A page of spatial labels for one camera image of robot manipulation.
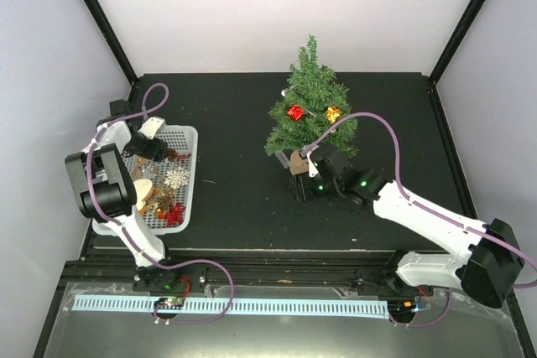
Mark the white plastic basket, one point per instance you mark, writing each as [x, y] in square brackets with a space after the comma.
[184, 140]

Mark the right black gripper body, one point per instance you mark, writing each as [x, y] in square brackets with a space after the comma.
[307, 194]

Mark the white snowflake ornament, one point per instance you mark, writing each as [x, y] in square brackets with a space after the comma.
[176, 178]

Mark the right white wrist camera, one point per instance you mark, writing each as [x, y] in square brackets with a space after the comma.
[306, 152]

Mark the light blue slotted cable duct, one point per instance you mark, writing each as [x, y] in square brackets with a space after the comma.
[369, 309]

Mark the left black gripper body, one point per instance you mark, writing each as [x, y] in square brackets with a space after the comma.
[138, 146]

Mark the red gift box ornament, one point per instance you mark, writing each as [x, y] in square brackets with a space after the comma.
[295, 112]

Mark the terracotta tree pot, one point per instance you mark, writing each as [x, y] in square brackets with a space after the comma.
[297, 164]

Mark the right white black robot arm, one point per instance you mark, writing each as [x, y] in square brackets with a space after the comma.
[477, 258]

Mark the wooden slice ornament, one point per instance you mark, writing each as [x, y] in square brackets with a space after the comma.
[144, 189]

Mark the small green christmas tree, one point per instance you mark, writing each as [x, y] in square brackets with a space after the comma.
[313, 87]

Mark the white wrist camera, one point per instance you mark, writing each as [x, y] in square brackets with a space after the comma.
[151, 126]
[306, 152]

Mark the gold gift box ornament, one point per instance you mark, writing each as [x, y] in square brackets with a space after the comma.
[332, 114]

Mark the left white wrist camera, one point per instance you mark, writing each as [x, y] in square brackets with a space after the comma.
[151, 126]

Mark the pine cone ornament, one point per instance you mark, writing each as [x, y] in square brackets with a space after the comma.
[172, 155]

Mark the red snowflake ornament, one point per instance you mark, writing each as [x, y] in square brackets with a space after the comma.
[173, 215]

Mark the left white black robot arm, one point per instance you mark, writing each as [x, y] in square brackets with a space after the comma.
[103, 188]

